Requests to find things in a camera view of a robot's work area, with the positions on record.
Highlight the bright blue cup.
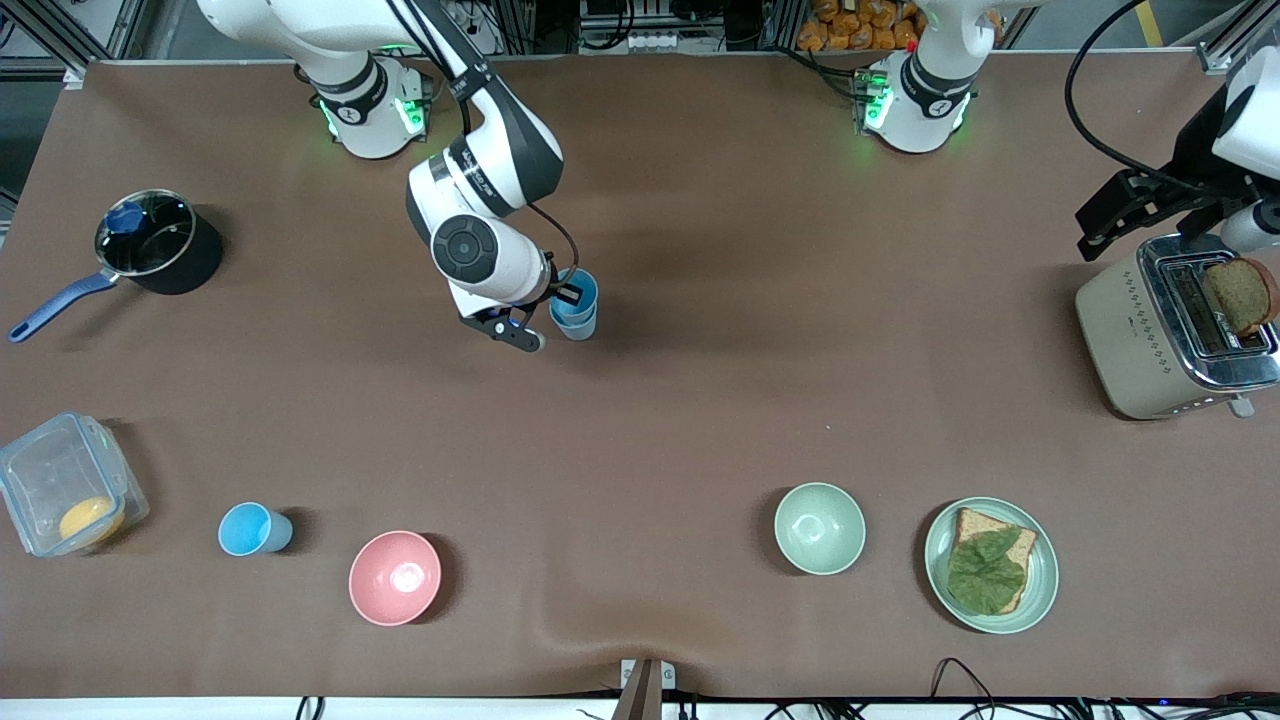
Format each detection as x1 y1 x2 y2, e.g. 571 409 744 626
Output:
218 502 294 557
548 268 599 331

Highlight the orange fruit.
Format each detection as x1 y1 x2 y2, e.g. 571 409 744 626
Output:
58 497 126 546

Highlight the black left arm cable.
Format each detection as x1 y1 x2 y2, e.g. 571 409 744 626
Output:
1063 0 1201 193

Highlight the clear plastic container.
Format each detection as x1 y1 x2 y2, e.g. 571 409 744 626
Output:
0 412 151 558

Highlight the black saucepan blue handle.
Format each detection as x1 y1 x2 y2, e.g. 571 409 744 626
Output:
8 188 226 344

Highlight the black looped cable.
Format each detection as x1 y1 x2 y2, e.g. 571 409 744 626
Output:
930 657 1003 701

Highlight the green lettuce leaf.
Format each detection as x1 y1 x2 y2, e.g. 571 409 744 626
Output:
946 528 1027 615

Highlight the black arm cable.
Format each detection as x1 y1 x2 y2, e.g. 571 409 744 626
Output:
1063 0 1201 193
528 203 582 273

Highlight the brown bread slice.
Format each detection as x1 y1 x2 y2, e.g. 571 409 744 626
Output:
948 507 1039 615

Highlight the aluminium frame profile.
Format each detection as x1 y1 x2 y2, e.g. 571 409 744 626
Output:
0 0 138 89
1195 0 1263 73

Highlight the brown toast slice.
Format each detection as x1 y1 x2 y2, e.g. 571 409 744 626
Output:
1202 257 1280 338

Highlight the metal table clamp bracket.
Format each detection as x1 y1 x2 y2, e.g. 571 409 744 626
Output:
618 657 678 720

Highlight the pink bowl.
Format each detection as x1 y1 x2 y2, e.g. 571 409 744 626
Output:
348 530 443 628

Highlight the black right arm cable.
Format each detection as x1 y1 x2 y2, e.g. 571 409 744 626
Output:
528 203 582 273

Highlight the pale green plate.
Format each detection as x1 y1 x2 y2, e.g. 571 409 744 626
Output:
923 496 1060 635

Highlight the pale green bowl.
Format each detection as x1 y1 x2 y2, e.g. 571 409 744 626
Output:
773 482 867 577

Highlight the beige and chrome toaster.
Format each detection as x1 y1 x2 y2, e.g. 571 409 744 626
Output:
1075 232 1280 421

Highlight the bag of orange buns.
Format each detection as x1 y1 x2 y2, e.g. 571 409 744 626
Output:
797 0 926 53

